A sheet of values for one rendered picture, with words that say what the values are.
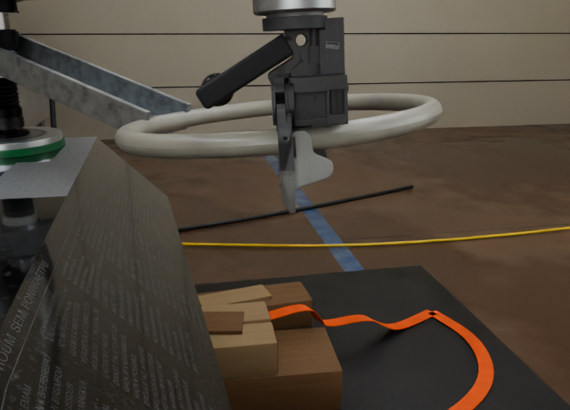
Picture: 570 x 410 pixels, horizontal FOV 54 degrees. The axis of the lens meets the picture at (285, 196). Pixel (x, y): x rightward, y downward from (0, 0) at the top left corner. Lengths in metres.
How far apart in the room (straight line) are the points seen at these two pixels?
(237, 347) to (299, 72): 1.03
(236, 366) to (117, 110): 0.83
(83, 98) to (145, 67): 4.62
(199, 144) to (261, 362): 1.00
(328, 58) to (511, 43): 6.07
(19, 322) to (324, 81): 0.38
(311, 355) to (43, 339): 1.19
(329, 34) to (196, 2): 5.04
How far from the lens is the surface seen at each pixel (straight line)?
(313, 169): 0.61
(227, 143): 0.64
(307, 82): 0.60
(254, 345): 1.54
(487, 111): 6.61
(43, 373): 0.53
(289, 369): 1.62
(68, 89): 1.06
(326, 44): 0.62
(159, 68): 5.65
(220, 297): 2.01
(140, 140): 0.72
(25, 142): 1.22
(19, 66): 1.15
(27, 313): 0.59
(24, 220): 0.81
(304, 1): 0.59
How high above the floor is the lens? 1.05
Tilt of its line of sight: 17 degrees down
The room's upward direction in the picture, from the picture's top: straight up
